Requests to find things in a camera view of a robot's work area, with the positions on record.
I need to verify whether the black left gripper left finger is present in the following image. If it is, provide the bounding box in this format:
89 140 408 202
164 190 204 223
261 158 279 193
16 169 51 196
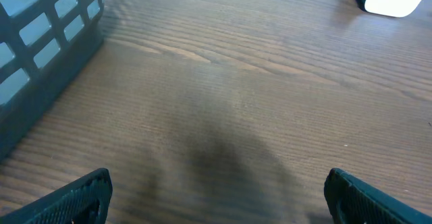
1 168 113 224

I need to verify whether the grey plastic basket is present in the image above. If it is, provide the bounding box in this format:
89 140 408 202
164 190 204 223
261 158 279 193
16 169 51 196
1 0 105 159

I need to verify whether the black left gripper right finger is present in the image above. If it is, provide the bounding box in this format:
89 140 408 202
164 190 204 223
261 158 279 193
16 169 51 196
324 168 431 224

